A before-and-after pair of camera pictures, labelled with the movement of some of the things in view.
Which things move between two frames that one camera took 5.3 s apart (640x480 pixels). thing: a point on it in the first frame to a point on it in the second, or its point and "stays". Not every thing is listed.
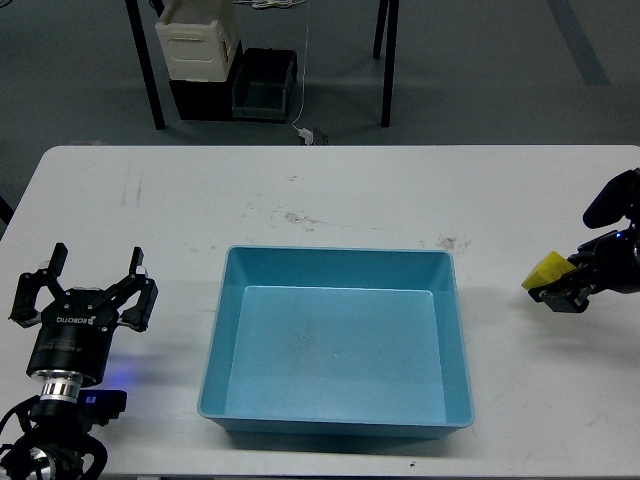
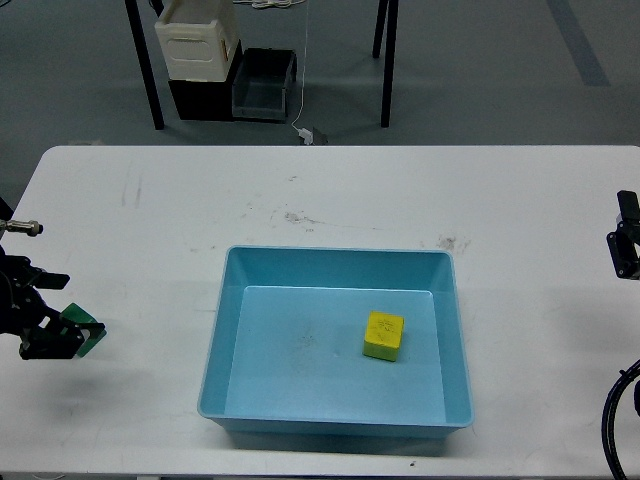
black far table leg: x=382 y=14 stays
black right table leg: x=390 y=62 stays
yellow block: x=552 y=267 to x=382 y=337
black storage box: x=206 y=100 stays
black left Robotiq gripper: x=75 y=331 to x=22 y=306
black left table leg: x=145 y=62 stays
